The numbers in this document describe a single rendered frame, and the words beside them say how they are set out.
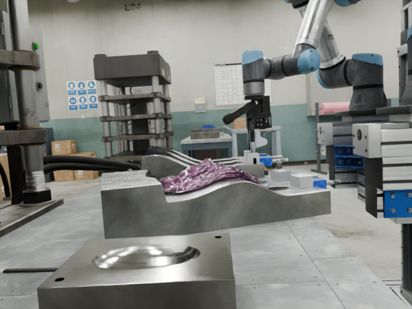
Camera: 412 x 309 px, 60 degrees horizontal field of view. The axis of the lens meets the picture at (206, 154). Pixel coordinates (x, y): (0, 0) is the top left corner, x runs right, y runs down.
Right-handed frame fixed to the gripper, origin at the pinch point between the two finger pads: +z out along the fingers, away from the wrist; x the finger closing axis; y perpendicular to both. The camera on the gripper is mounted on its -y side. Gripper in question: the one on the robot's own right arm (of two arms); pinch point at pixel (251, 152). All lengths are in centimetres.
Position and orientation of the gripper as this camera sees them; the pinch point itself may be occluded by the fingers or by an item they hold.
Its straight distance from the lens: 128.1
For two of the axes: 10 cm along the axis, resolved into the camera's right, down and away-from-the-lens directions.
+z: 0.6, 9.9, 0.9
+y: 10.0, -0.6, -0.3
